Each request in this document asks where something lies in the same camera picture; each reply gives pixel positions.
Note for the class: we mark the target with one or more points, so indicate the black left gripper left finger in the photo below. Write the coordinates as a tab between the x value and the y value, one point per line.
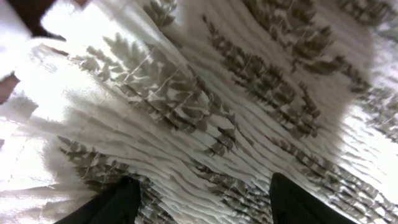
118	204

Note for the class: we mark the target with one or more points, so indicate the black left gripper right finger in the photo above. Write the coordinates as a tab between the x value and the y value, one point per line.
291	204

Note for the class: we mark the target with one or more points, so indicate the white fern print dress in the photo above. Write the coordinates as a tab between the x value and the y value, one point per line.
202	102

